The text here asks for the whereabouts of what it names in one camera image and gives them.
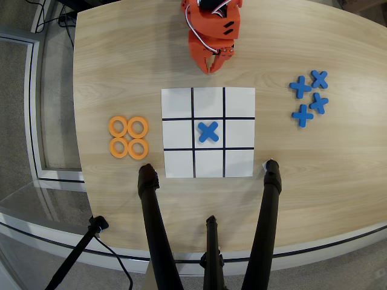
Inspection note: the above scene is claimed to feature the white curved base rail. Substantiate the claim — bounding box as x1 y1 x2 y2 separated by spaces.
0 211 387 277

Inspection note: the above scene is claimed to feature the white metal glass frame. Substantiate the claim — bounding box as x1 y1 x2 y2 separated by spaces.
0 32 87 185

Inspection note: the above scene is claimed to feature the blue foam cross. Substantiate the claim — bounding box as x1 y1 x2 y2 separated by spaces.
310 69 329 90
291 104 314 128
308 92 330 115
198 121 220 143
289 75 313 100

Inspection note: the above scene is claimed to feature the thin black tripod leg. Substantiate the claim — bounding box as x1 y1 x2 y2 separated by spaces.
199 215 226 290

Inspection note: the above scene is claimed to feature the orange foam ring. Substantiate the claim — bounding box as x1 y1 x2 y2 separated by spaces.
128 138 150 161
127 116 150 138
109 137 130 159
108 116 129 138

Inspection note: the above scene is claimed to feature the black stand cable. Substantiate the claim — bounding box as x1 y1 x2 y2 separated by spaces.
93 234 134 290

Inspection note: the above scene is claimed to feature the white red robot wire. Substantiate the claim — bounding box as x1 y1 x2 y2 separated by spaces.
184 2 231 57

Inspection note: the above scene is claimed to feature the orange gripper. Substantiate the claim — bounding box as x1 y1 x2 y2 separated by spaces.
188 29 236 75

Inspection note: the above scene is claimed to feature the white tic-tac-toe grid sheet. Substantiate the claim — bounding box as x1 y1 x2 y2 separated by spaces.
161 87 256 179

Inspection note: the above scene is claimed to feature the black floor cable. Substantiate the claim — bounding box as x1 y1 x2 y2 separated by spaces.
30 0 76 49

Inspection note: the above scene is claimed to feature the black stand pole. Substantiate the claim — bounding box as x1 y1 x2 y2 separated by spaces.
44 215 109 290

